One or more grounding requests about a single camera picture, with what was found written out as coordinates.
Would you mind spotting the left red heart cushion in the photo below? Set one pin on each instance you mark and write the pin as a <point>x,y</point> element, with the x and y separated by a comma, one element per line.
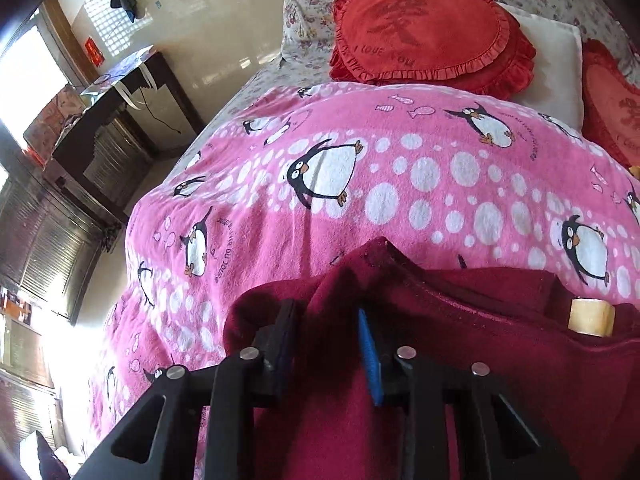
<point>470,45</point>

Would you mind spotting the right red heart cushion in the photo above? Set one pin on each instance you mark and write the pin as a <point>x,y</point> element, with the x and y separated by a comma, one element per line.
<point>611,116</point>

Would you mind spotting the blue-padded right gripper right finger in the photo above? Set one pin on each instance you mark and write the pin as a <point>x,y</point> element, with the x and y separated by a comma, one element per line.
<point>458,424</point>

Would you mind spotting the dark red sweater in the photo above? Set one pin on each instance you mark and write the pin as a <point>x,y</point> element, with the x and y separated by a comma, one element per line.
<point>583,389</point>

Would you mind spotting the red gift box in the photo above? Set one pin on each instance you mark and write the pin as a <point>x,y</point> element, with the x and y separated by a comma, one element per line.
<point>61,111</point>

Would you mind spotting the white pillow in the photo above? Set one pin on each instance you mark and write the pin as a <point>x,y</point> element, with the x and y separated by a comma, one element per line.
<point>556,89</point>

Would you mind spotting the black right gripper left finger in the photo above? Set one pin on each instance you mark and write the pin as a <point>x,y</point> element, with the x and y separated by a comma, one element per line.
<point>158,437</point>

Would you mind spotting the red paper window sticker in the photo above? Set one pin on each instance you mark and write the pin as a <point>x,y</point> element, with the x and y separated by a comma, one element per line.
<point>94,53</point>

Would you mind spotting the pink penguin blanket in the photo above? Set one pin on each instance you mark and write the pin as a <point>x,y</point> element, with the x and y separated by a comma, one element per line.
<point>190,255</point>

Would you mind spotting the red heart cushion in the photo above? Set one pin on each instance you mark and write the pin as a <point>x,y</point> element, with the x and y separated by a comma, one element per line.
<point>470,45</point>
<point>611,116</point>

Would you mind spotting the floral bed sheet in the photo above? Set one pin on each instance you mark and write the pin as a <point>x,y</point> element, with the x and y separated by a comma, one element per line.
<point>419,95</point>

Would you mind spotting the dark wooden side table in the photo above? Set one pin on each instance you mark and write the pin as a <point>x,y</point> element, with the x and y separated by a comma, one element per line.
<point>110,99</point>

